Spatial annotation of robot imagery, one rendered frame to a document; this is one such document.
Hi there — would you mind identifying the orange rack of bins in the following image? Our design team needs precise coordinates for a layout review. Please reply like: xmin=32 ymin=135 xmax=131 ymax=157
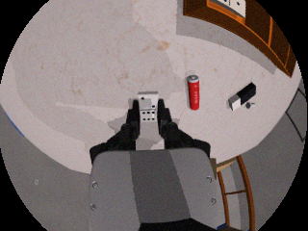
xmin=183 ymin=0 xmax=296 ymax=79

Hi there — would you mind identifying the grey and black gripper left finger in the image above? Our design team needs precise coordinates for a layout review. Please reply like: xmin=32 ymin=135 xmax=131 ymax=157
xmin=90 ymin=100 xmax=141 ymax=164

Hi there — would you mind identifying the black and white eraser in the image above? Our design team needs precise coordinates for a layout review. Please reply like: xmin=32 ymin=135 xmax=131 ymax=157
xmin=228 ymin=82 xmax=256 ymax=111

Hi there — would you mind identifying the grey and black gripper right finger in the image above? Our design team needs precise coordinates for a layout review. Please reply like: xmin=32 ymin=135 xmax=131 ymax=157
xmin=157 ymin=99 xmax=211 ymax=160

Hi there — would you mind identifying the red battery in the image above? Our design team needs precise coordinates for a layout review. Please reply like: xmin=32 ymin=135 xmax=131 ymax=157
xmin=187 ymin=75 xmax=199 ymax=111

